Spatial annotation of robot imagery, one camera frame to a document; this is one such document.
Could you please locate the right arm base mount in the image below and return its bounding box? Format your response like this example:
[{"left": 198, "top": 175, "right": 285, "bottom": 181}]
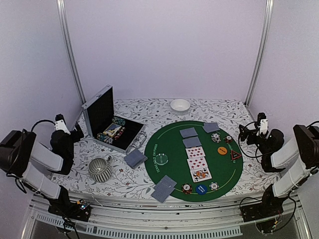
[{"left": 239, "top": 197, "right": 284, "bottom": 222}]

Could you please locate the card deck in case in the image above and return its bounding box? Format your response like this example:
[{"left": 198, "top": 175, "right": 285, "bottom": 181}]
[{"left": 103, "top": 123, "right": 123, "bottom": 137}]

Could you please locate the dealt blue playing card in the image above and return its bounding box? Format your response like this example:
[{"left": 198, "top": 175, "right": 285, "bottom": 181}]
[{"left": 154, "top": 175, "right": 177, "bottom": 192}]

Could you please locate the white ceramic bowl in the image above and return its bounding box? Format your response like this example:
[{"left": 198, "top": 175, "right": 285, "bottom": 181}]
[{"left": 170, "top": 99, "right": 190, "bottom": 112}]

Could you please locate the aluminium frame post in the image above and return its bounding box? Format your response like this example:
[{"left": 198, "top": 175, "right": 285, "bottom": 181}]
[
  {"left": 244, "top": 0, "right": 274, "bottom": 108},
  {"left": 56, "top": 0, "right": 86, "bottom": 104}
]

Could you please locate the clear acrylic dealer button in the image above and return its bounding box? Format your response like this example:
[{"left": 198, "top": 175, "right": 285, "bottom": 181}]
[{"left": 156, "top": 153, "right": 168, "bottom": 165}]

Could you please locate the left aluminium frame post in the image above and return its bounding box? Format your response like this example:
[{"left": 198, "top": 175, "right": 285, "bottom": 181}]
[{"left": 56, "top": 0, "right": 86, "bottom": 104}]

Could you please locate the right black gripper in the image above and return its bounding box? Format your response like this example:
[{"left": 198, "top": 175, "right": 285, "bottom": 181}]
[{"left": 240, "top": 124, "right": 271, "bottom": 155}]

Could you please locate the blue small blind button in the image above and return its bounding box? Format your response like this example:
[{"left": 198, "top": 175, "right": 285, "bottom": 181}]
[{"left": 195, "top": 184, "right": 208, "bottom": 195}]

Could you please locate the face-down card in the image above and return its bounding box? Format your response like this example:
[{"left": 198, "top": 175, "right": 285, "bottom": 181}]
[
  {"left": 182, "top": 136, "right": 202, "bottom": 148},
  {"left": 203, "top": 122, "right": 220, "bottom": 133},
  {"left": 179, "top": 127, "right": 198, "bottom": 138}
]

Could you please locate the aluminium poker chip case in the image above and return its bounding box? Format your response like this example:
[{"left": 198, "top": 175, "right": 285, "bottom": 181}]
[{"left": 82, "top": 85, "right": 147, "bottom": 154}]

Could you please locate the red and black dice row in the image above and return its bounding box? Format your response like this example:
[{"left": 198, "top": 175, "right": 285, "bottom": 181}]
[{"left": 114, "top": 127, "right": 126, "bottom": 139}]

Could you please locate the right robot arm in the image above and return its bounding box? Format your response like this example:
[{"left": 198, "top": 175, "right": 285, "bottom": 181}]
[{"left": 238, "top": 119, "right": 319, "bottom": 217}]

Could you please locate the red black triangle button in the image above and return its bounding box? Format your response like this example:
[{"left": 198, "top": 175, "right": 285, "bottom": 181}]
[{"left": 230, "top": 150, "right": 242, "bottom": 161}]

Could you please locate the round green poker mat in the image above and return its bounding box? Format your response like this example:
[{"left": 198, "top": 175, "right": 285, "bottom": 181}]
[{"left": 144, "top": 120, "right": 243, "bottom": 202}]

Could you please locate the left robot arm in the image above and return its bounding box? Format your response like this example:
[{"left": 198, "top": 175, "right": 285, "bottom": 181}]
[{"left": 0, "top": 119, "right": 84, "bottom": 216}]

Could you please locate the right aluminium frame post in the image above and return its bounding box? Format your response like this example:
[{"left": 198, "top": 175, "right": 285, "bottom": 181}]
[{"left": 244, "top": 0, "right": 274, "bottom": 108}]

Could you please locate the poker chips front row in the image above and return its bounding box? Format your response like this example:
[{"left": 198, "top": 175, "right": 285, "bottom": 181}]
[{"left": 97, "top": 133, "right": 113, "bottom": 145}]

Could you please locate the orange big blind button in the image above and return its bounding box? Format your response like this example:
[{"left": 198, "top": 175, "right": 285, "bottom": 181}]
[{"left": 217, "top": 146, "right": 228, "bottom": 155}]

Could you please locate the face-up queen card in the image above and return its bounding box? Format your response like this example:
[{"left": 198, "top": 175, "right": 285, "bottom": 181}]
[{"left": 190, "top": 167, "right": 212, "bottom": 183}]

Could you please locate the striped ceramic mug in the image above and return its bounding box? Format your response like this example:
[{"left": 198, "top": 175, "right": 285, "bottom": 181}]
[{"left": 88, "top": 154, "right": 112, "bottom": 183}]

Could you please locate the blue playing card deck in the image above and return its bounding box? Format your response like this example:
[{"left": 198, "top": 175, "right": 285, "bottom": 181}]
[{"left": 124, "top": 149, "right": 147, "bottom": 169}]

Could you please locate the face-up diamonds card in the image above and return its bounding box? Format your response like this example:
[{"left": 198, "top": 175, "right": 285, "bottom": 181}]
[
  {"left": 187, "top": 157, "right": 207, "bottom": 170},
  {"left": 185, "top": 146, "right": 205, "bottom": 159}
]

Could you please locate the red chip stack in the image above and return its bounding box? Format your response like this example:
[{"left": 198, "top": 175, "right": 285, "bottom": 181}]
[
  {"left": 181, "top": 183, "right": 192, "bottom": 194},
  {"left": 224, "top": 135, "right": 233, "bottom": 144}
]

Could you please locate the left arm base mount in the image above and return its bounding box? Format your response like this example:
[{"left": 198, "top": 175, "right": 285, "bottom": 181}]
[{"left": 48, "top": 199, "right": 92, "bottom": 222}]

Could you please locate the poker chips row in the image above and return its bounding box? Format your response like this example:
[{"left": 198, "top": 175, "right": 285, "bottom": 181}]
[
  {"left": 97, "top": 133, "right": 113, "bottom": 145},
  {"left": 112, "top": 117, "right": 126, "bottom": 126}
]

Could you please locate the poker chips back row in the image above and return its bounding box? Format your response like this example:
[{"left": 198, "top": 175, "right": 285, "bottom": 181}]
[{"left": 112, "top": 117, "right": 126, "bottom": 126}]

